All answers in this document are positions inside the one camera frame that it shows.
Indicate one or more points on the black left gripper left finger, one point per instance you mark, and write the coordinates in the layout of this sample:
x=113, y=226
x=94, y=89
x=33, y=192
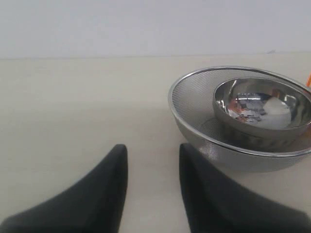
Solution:
x=92, y=205

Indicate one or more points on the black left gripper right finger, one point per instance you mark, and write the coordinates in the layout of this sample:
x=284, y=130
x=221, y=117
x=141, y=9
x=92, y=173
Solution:
x=215, y=203

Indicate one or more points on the orange pump soap bottle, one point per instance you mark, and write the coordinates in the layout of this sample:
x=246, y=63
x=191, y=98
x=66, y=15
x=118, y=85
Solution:
x=308, y=83

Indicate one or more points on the small stainless steel bowl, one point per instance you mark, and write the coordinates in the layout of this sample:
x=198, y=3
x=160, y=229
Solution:
x=261, y=113

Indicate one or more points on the steel mesh strainer basket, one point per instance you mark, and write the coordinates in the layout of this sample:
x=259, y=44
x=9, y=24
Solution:
x=191, y=102

